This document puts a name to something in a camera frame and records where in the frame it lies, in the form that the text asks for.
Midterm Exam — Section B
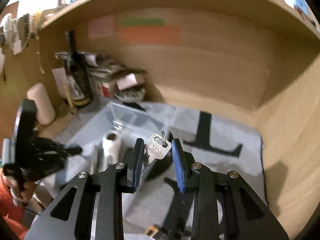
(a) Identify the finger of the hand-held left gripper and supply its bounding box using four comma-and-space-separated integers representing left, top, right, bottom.
62, 146, 83, 157

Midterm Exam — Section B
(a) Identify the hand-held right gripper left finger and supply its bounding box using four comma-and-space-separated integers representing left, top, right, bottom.
24, 137, 145, 240

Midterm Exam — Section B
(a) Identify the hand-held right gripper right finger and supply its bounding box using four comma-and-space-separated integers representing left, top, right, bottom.
171, 138, 289, 240

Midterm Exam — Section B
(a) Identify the silver key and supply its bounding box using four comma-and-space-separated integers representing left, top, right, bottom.
144, 131, 173, 167

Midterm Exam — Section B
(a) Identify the white handheld device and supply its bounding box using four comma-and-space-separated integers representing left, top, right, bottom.
102, 130, 123, 173

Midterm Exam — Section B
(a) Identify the clear plastic box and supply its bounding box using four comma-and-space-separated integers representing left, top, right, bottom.
91, 101, 173, 173

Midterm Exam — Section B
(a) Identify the person's left forearm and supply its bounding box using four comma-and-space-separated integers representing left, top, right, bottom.
0, 175, 29, 240

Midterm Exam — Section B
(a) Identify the person's left hand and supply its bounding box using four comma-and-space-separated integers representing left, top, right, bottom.
2, 174, 37, 207

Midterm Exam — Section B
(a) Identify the pale pink cylinder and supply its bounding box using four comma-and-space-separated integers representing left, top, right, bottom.
27, 83, 56, 125

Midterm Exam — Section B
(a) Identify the grey printed mat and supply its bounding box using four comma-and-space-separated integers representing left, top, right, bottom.
54, 102, 269, 240

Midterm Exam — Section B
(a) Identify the small white bowl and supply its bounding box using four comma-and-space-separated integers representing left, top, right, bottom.
114, 87, 147, 102

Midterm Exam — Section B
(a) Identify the dark wine bottle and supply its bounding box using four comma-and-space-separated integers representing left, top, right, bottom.
64, 31, 92, 108

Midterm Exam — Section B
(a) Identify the white paper sheet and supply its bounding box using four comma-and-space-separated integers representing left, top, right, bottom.
52, 67, 69, 98

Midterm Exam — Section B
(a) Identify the stack of books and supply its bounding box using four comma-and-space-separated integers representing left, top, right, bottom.
54, 51, 148, 98

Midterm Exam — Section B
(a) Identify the wooden side panel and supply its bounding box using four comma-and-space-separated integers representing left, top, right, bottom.
255, 30, 320, 240

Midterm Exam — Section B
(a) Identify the pink sticky note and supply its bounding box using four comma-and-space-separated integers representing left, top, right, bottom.
88, 15, 116, 39

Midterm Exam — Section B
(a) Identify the orange sticky note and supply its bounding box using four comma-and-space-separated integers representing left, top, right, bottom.
117, 26, 181, 44

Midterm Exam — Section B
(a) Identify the green sticky note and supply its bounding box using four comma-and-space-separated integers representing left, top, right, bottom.
117, 17, 165, 27

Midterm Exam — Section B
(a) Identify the blue box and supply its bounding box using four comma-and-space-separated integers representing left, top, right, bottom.
292, 0, 310, 15

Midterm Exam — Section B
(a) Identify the white charger cable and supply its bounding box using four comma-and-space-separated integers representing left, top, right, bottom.
11, 39, 28, 55

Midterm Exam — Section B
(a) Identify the dark beaded strap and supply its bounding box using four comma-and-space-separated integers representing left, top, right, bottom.
19, 14, 32, 45

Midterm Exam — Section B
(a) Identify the yellow hanging strap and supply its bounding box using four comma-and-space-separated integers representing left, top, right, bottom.
34, 9, 43, 38

